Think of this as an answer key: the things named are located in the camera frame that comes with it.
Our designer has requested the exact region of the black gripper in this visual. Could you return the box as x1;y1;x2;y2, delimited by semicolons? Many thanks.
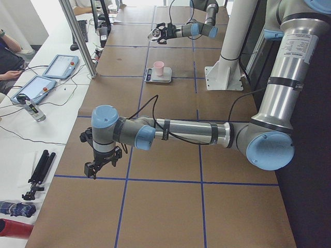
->
156;23;176;44
80;128;122;180

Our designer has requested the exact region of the glass sauce bottle metal spout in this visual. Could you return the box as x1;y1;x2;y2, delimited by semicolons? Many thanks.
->
147;28;162;42

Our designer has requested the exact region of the pink paper cup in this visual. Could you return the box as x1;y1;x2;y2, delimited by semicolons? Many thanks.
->
153;61;164;76

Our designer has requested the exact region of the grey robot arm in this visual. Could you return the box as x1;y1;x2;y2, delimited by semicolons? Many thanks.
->
80;1;330;179
80;1;219;179

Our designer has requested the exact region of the digital kitchen scale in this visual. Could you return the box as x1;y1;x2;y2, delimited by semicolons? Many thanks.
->
144;67;172;83

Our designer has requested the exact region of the black folded tripod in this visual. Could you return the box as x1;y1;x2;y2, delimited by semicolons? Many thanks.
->
22;150;56;200

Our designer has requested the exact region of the black monitor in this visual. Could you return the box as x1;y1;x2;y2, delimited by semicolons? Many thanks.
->
90;0;111;35

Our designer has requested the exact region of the blue plaid folded umbrella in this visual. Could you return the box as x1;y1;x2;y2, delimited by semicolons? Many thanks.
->
1;201;36;218

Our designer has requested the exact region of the clear water bottle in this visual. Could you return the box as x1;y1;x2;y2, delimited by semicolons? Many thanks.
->
16;93;46;122

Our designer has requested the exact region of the red cylinder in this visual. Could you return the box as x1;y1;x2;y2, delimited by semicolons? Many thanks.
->
0;219;34;239

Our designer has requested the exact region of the blue teach pendant tablet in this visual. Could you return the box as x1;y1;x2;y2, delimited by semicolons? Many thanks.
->
42;54;79;80

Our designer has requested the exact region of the person in black shirt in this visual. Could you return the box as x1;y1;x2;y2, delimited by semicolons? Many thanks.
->
1;29;28;95

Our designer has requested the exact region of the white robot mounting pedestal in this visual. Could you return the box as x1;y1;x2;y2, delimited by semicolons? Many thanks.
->
205;0;258;91

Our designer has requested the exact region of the aluminium frame post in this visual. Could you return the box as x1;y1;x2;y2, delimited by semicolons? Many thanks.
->
59;0;97;79

